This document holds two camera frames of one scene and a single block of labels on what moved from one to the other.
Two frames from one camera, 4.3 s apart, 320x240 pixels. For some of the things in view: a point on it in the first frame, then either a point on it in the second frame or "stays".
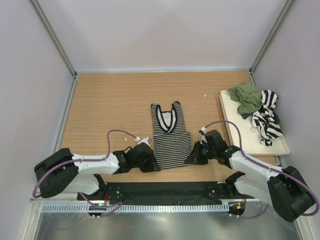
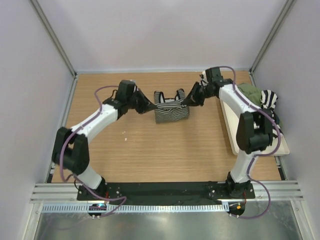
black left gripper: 153,166 -> 146,105
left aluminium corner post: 55,38 stays
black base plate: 167,191 stays
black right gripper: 195,157 -> 193,99
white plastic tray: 252,143 stays
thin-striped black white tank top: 172,142 -> 170,109
